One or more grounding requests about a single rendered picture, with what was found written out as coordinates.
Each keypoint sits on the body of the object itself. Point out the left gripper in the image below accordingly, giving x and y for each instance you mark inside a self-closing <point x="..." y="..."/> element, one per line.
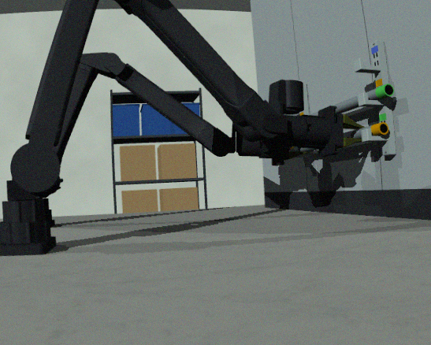
<point x="285" y="155"/>

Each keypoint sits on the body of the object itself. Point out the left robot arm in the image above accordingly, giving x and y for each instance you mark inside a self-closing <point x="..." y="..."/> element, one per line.
<point x="199" y="129"/>

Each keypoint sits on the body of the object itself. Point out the black wall panel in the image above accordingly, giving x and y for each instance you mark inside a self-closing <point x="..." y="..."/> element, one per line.
<point x="316" y="42"/>

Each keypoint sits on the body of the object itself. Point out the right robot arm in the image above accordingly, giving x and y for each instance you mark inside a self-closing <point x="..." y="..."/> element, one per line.
<point x="35" y="166"/>

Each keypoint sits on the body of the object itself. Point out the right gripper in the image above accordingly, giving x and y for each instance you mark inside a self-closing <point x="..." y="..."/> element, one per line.
<point x="328" y="131"/>

